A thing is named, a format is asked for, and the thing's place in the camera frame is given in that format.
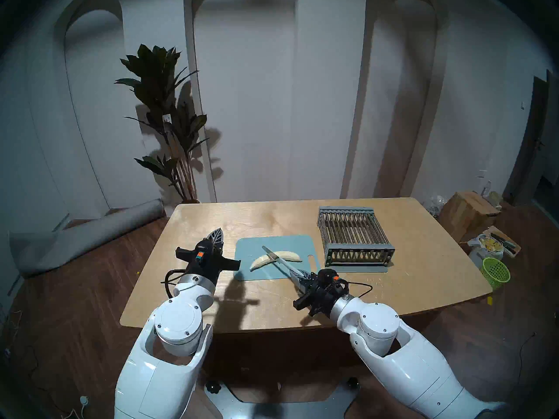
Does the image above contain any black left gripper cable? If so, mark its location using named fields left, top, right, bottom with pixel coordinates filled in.
left=161, top=269, right=189, bottom=299

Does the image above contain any green mesh waste basket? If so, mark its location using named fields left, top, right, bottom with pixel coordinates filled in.
left=480, top=257, right=511, bottom=290

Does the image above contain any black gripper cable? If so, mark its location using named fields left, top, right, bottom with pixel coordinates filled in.
left=341, top=279, right=374, bottom=299
left=161, top=269, right=189, bottom=299

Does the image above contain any blue plastic cutting board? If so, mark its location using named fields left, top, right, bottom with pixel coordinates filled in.
left=235, top=235, right=321, bottom=282

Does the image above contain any shallow cardboard tray with tools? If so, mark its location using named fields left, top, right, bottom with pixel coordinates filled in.
left=485, top=225, right=522, bottom=258

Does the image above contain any white bag with peels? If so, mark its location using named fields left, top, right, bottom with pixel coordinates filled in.
left=469, top=234, right=504, bottom=268

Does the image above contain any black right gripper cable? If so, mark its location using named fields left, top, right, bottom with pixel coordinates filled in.
left=341, top=279, right=374, bottom=299

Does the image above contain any thin black floor cable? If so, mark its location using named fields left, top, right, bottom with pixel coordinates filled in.
left=517, top=332, right=538, bottom=385

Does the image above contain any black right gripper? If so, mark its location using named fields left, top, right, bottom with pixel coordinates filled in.
left=290, top=271, right=350, bottom=317

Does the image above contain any peeled banana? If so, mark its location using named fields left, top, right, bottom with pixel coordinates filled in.
left=250, top=251, right=304, bottom=272

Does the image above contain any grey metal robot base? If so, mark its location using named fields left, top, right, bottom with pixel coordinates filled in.
left=204, top=377, right=361, bottom=419

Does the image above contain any rolled grey floor mat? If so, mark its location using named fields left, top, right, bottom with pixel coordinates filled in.
left=9, top=199, right=166, bottom=278

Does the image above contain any clear crumpled plastic bag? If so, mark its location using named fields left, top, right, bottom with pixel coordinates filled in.
left=423, top=195, right=449, bottom=217

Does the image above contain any plain brown cardboard box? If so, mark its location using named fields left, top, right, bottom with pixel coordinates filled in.
left=439, top=190, right=502, bottom=244

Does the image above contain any tall potted green plant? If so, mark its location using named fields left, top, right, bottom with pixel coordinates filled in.
left=114, top=44, right=210, bottom=204

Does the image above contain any grey metal rod rack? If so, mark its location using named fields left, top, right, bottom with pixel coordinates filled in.
left=317, top=206, right=396, bottom=274

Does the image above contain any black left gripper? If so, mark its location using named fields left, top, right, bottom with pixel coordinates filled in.
left=176, top=227, right=241, bottom=284

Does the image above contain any knife with pale handle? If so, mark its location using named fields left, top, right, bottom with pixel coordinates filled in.
left=262, top=246, right=313, bottom=280

